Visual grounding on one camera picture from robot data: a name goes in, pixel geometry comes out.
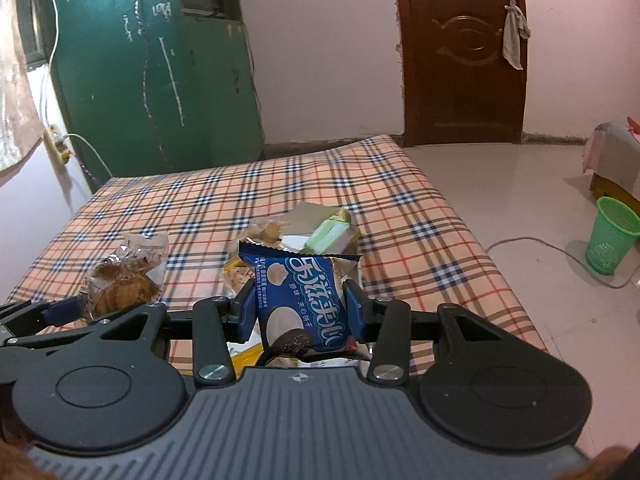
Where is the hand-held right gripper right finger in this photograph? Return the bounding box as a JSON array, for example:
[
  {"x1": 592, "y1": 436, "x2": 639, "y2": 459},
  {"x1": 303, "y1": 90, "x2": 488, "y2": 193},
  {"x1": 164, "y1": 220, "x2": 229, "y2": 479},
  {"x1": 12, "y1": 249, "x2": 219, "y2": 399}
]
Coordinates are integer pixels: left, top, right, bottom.
[{"x1": 342, "y1": 279, "x2": 546, "y2": 387}]

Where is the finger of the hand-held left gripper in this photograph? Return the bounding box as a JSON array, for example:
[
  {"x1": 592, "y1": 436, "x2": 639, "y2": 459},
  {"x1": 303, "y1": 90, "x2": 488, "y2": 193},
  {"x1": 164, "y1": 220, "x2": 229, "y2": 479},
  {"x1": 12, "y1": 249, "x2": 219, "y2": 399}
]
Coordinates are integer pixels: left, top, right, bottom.
[
  {"x1": 0, "y1": 296, "x2": 84, "y2": 329},
  {"x1": 0, "y1": 322, "x2": 93, "y2": 352}
]

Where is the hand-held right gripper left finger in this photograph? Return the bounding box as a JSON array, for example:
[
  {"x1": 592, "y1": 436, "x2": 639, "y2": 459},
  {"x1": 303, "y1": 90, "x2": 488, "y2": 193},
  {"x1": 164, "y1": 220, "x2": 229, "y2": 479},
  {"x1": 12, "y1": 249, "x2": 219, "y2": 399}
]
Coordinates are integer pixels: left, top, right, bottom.
[{"x1": 92, "y1": 279, "x2": 259, "y2": 389}]

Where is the blue snack packet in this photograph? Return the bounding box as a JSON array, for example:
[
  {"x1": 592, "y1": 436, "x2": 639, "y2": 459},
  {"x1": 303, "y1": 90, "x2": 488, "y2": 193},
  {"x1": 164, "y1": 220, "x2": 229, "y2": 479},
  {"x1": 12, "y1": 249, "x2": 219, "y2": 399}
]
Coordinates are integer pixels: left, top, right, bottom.
[{"x1": 237, "y1": 241, "x2": 362, "y2": 361}]

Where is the clear bag of round cookies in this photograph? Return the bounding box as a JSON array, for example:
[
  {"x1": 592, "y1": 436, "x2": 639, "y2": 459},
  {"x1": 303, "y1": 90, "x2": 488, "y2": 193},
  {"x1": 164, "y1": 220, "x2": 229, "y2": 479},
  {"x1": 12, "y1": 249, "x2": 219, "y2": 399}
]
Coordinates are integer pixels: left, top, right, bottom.
[{"x1": 82, "y1": 232, "x2": 170, "y2": 318}]

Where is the white cardboard box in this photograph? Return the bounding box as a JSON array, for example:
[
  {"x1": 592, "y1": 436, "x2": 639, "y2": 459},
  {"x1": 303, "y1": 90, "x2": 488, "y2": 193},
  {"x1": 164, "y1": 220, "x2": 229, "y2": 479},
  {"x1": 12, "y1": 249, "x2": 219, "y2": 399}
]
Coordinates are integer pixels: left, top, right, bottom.
[{"x1": 232, "y1": 202, "x2": 363, "y2": 281}]

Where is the orange snack packet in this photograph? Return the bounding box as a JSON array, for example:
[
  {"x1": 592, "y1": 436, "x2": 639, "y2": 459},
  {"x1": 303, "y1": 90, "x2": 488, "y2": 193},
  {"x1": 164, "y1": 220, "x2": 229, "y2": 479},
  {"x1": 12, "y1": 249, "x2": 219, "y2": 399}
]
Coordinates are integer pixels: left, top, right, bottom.
[{"x1": 230, "y1": 342, "x2": 263, "y2": 376}]

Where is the light green snack packet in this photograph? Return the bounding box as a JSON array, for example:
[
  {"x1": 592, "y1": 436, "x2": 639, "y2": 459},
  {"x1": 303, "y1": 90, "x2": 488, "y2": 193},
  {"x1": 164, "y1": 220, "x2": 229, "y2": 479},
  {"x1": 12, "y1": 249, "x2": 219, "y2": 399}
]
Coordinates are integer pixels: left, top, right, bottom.
[{"x1": 302, "y1": 219, "x2": 362, "y2": 256}]

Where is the beige printed snack packet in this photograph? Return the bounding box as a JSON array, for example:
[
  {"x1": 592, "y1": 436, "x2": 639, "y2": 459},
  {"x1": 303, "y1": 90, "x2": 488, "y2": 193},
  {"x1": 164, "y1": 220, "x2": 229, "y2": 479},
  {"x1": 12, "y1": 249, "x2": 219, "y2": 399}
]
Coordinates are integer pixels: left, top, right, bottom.
[{"x1": 245, "y1": 217, "x2": 291, "y2": 248}]

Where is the plaid tablecloth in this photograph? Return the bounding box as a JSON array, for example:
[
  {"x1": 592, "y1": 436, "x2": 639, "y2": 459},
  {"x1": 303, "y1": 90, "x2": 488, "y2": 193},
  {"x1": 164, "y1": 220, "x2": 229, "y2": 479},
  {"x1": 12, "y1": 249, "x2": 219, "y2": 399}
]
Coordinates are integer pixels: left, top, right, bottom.
[{"x1": 0, "y1": 134, "x2": 551, "y2": 376}]

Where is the green door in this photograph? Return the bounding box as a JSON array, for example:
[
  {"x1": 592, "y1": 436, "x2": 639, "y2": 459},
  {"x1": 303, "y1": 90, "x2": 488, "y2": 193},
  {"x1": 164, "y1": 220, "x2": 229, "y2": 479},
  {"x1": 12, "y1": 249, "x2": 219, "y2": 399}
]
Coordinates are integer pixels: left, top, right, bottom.
[{"x1": 37, "y1": 0, "x2": 266, "y2": 181}]

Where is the beige curtain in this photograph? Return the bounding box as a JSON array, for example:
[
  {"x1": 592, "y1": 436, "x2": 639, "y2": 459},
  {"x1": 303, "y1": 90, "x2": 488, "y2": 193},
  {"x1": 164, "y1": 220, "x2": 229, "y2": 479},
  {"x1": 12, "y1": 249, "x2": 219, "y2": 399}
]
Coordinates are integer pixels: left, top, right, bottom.
[{"x1": 0, "y1": 0, "x2": 43, "y2": 176}]

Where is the brown wooden door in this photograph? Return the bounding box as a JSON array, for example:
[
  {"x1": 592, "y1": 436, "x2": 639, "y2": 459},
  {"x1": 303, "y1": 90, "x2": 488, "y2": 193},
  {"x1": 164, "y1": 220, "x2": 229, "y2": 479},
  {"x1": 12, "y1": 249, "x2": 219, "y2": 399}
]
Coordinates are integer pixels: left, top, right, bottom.
[{"x1": 391, "y1": 0, "x2": 528, "y2": 148}]

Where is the green mesh wastebasket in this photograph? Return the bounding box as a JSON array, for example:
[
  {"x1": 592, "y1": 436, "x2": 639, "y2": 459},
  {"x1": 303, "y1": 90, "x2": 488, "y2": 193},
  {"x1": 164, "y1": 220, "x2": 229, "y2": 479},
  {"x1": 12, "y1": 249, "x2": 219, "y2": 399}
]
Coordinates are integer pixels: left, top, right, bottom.
[{"x1": 585, "y1": 196, "x2": 640, "y2": 276}]

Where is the cloth covered furniture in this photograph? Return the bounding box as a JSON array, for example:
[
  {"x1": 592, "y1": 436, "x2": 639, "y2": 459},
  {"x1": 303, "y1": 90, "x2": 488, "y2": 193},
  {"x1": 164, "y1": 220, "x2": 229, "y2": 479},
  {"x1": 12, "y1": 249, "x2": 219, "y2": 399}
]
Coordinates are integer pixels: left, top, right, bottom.
[{"x1": 582, "y1": 117, "x2": 640, "y2": 206}]

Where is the white hanging cloth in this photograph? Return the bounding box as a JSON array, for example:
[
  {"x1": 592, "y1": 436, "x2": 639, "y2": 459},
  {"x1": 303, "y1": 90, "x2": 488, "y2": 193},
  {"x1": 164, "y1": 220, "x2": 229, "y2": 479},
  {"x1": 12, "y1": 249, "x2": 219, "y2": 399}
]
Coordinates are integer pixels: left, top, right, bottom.
[{"x1": 501, "y1": 0, "x2": 532, "y2": 71}]

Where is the red and blue braided cable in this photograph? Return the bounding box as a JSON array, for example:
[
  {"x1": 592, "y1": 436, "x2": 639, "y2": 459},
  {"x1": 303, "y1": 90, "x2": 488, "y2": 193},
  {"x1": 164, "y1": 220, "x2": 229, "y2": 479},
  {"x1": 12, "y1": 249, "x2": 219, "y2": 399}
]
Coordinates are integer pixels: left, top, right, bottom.
[{"x1": 74, "y1": 154, "x2": 102, "y2": 192}]

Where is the curved white cable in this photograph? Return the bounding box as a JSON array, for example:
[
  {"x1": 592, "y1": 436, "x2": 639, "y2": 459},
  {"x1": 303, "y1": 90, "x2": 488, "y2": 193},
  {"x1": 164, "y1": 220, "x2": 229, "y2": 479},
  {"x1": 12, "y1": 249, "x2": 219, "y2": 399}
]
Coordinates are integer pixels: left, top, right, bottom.
[{"x1": 65, "y1": 132, "x2": 114, "y2": 179}]

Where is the yellowed wall socket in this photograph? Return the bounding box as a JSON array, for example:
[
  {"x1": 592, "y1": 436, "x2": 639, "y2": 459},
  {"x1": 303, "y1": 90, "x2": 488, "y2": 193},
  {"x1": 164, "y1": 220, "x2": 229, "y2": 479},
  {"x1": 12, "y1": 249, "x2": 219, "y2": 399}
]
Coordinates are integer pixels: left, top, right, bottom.
[{"x1": 44, "y1": 124, "x2": 71, "y2": 166}]

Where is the white floor cable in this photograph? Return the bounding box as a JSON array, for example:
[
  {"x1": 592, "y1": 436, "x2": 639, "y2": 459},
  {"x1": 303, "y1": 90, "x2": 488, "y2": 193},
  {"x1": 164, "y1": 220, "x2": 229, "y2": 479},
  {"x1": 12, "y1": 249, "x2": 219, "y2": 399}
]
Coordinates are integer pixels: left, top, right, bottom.
[{"x1": 486, "y1": 236, "x2": 640, "y2": 291}]

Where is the long white cable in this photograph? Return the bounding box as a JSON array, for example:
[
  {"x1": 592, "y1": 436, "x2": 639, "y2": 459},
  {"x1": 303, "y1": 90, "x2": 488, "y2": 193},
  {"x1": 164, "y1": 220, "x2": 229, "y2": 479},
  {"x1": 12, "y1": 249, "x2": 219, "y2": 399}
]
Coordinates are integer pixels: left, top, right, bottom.
[{"x1": 40, "y1": 0, "x2": 60, "y2": 128}]

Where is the dark window frame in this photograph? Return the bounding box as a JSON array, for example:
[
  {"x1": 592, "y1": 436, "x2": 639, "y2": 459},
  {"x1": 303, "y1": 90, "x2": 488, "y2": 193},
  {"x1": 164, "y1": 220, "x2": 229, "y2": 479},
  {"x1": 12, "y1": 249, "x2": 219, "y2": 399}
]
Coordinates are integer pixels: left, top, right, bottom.
[{"x1": 15, "y1": 0, "x2": 52, "y2": 67}]

